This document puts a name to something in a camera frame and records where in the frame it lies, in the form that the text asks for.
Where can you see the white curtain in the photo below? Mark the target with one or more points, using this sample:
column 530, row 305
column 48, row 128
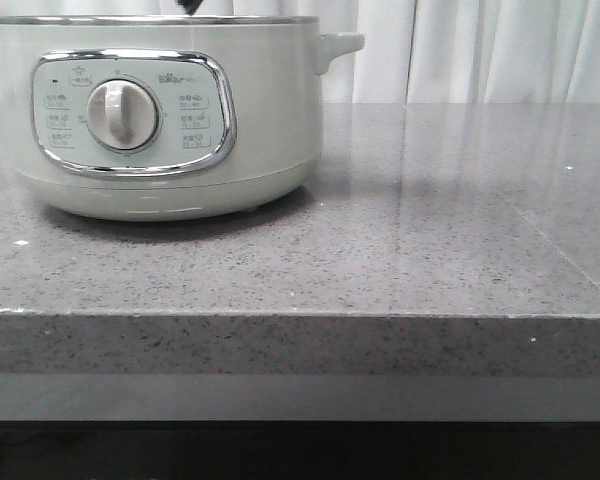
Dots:
column 453, row 51

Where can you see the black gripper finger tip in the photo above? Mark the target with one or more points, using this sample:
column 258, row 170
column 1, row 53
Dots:
column 189, row 7

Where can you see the pale green electric cooking pot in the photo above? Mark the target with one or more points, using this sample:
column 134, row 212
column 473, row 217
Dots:
column 164, row 117

